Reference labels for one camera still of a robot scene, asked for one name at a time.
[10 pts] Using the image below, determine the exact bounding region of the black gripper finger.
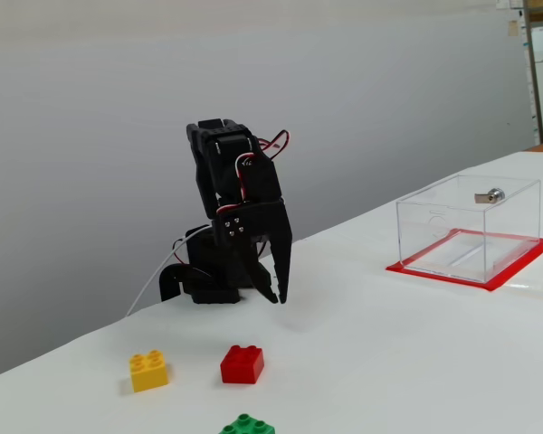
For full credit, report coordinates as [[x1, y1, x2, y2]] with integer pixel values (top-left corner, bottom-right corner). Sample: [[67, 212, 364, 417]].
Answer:
[[266, 233, 294, 305], [222, 214, 281, 305]]

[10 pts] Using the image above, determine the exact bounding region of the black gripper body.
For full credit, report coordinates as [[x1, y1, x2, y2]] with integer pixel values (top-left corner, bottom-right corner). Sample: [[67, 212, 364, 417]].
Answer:
[[213, 197, 293, 248]]

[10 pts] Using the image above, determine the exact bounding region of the red lego brick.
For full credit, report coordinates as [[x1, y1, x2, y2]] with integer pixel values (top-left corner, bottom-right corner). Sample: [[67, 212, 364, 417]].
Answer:
[[220, 344, 265, 385]]

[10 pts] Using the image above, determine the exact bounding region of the green lego brick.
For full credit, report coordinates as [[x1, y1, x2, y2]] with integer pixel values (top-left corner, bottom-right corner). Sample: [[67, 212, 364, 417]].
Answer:
[[217, 413, 276, 434]]

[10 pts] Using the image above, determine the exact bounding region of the yellow lego brick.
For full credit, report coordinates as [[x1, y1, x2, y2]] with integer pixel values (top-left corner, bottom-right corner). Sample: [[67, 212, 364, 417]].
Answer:
[[129, 349, 171, 393]]

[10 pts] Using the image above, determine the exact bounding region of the silver box lock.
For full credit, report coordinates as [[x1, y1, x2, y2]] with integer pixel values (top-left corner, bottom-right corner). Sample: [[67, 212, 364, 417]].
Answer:
[[473, 187, 506, 205]]

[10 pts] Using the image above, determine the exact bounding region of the transparent plastic box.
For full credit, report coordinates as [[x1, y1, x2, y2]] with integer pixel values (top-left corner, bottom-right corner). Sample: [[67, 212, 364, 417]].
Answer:
[[395, 174, 542, 285]]

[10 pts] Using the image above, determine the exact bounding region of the black table clamp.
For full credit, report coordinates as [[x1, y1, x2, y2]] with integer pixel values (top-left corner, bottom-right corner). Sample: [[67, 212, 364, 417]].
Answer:
[[157, 264, 191, 303]]

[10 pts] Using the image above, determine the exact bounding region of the red tape rectangle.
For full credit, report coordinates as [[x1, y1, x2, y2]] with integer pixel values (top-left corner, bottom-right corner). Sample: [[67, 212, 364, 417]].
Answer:
[[386, 228, 543, 293]]

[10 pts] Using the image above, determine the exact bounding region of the red white black servo wire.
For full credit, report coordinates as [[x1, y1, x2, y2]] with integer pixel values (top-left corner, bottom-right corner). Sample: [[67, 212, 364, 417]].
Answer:
[[256, 129, 291, 160], [215, 152, 255, 216]]

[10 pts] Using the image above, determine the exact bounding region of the white cable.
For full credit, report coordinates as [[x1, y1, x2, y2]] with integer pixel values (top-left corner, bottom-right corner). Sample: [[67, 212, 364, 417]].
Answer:
[[125, 225, 209, 317]]

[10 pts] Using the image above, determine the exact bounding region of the grey metal shelf post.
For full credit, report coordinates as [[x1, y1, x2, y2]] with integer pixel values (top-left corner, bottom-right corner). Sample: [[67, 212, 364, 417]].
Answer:
[[522, 0, 543, 146]]

